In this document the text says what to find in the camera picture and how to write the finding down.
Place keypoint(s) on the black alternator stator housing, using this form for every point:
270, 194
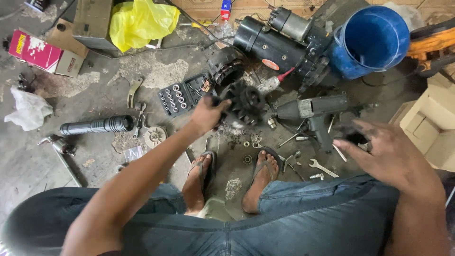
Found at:
227, 65

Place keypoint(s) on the silver ratchet wrench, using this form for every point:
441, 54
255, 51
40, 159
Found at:
139, 121

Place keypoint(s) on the silver socket bit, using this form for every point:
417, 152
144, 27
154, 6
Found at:
272, 122

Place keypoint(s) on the grey electric impact wrench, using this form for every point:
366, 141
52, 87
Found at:
316, 113

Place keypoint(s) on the orange power tool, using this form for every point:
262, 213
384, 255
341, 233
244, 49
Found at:
432, 46

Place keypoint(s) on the black alternator rotor with fan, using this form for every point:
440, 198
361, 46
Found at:
243, 105

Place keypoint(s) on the pliers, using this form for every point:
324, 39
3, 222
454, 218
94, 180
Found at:
293, 161

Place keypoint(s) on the black socket set case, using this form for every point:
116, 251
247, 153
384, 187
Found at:
185, 94

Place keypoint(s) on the black starter motor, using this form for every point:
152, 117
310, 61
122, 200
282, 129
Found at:
280, 42

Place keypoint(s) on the person's right hand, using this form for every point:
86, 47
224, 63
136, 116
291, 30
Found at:
385, 156

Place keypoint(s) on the person's right foot with sandal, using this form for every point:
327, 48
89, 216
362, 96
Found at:
261, 181

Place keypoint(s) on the round metal bearing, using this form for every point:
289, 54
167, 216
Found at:
247, 159

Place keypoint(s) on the beige round fan cover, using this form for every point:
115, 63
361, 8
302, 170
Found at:
155, 135

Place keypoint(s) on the yellow plastic bag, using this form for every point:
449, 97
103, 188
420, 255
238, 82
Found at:
142, 23

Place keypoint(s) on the person's left foot with sandal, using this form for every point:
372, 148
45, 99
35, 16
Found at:
197, 185

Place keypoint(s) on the person's left hand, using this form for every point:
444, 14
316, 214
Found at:
206, 115

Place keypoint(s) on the red and white cardboard box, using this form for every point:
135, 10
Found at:
44, 53

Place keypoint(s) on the white plastic bag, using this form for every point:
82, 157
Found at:
28, 108

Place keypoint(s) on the small clear plastic bag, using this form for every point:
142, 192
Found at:
133, 153

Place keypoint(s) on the person's blue jeans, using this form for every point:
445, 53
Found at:
227, 227

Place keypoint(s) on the brown cardboard box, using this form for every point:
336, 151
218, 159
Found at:
94, 23

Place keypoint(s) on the silver open-end wrench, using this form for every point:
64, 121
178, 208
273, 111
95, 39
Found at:
322, 167

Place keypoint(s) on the open white cardboard carton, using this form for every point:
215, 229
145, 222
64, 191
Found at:
432, 122

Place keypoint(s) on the black flashlight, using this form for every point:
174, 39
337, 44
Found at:
96, 125

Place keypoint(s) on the blue plastic bucket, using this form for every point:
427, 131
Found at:
369, 41

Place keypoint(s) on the person's foot with sandal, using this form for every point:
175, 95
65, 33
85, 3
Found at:
261, 181
197, 185

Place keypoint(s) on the person's left fingers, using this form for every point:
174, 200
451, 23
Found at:
220, 105

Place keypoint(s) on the curved metal bracket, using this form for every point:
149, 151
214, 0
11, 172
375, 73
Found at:
134, 92

